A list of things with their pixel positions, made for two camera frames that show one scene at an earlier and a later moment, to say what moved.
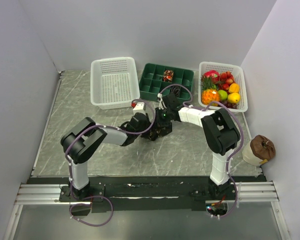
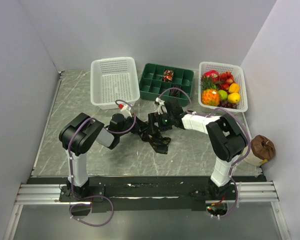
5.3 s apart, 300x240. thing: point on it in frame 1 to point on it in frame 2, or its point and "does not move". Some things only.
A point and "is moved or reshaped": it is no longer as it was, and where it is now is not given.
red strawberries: [226, 78] does not move
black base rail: [147, 193] does not move
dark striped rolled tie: [176, 90] does not move
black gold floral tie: [159, 130] is moved or reshaped
